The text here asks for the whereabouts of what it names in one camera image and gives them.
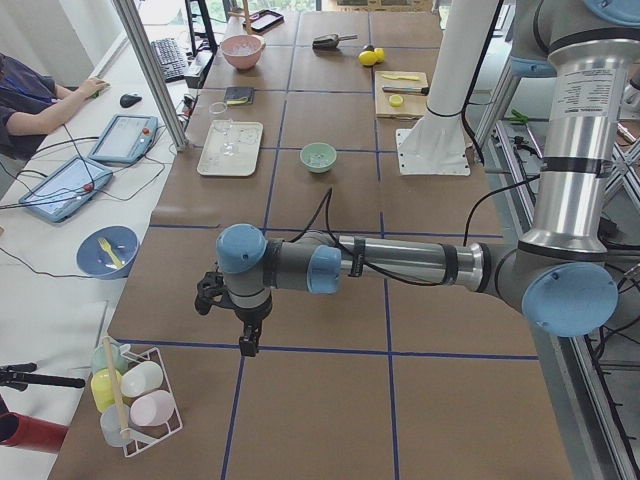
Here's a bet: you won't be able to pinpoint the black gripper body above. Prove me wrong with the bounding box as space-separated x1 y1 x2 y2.
194 271 272 325

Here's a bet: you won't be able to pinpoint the green ceramic bowl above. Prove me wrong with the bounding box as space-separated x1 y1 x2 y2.
300 142 337 174

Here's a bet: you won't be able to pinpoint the metal ice scoop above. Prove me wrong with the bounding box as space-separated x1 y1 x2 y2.
311 34 358 51

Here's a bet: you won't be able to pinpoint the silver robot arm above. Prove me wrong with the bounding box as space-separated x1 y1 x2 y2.
195 1 639 356

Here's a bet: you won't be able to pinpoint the yellow fork in bowl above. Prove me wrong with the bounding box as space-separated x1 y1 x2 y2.
98 237 124 269

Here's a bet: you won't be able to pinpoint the blue bowl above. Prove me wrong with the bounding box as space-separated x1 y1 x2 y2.
76 225 139 280

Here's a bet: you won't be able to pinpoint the ice cubes in green bowl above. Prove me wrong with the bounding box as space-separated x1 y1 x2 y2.
309 155 326 168

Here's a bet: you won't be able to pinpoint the pink bowl with ice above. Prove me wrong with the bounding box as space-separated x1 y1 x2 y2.
220 34 266 70

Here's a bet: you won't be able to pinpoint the white cup in rack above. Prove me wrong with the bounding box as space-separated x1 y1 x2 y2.
120 361 164 398

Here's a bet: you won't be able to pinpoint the pink cup in rack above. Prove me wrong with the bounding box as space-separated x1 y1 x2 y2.
130 390 176 427

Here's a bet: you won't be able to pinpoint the green cup in rack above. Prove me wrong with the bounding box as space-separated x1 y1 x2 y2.
91 339 128 374

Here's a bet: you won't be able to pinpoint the cream plastic tray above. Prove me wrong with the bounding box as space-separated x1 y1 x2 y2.
196 120 263 177

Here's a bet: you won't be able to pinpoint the yellow cup in rack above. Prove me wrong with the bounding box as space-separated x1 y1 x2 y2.
90 368 115 413

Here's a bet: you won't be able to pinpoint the pale blue cup in rack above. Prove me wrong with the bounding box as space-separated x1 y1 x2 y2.
100 404 131 447

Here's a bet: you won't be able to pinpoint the clear wine glass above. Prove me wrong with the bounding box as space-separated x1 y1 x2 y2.
209 101 237 156

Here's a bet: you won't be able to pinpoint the upper teach pendant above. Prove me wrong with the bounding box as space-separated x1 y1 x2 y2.
88 114 159 165

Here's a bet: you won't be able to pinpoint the teach pendant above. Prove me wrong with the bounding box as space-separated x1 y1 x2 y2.
88 114 159 165
19 156 113 223

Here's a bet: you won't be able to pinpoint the lower teach pendant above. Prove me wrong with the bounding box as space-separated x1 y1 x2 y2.
19 156 113 223

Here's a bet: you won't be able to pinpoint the black computer mouse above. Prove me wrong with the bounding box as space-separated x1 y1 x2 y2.
119 93 142 108

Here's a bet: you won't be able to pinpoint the black tripod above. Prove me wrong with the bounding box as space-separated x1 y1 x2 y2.
1 362 86 392

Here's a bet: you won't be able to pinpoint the red cylinder bottle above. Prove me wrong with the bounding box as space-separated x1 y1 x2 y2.
1 412 68 454

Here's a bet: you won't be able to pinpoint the black keyboard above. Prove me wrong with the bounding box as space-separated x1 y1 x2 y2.
151 38 189 83

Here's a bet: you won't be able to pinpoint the seated person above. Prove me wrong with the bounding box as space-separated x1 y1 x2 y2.
1 54 109 160

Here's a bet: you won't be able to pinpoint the lemon half slice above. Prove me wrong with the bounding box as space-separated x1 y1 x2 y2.
388 94 404 108

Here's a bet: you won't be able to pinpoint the wooden cutting board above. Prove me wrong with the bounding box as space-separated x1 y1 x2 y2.
374 71 429 118

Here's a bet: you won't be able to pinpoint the yellow lemon upper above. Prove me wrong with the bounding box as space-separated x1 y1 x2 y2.
358 50 378 67

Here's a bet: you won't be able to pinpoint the yellow lemon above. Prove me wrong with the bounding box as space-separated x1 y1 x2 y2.
358 50 378 67
373 47 386 63

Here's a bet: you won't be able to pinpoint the yellow lemon left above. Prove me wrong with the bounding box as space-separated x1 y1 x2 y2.
373 47 386 63

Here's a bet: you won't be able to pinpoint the yellow plastic knife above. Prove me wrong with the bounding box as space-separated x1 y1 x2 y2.
381 73 420 81

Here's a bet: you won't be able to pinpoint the white wire cup rack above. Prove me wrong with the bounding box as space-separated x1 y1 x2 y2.
90 336 183 458

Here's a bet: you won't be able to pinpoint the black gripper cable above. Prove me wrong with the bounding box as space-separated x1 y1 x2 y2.
289 187 451 287

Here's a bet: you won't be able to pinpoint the aluminium frame post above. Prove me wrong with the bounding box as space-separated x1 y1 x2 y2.
112 0 188 152

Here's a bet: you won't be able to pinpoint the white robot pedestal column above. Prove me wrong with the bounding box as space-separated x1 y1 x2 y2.
397 0 502 176

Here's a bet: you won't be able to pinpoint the black handled knife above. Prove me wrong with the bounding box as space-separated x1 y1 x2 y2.
382 85 430 96

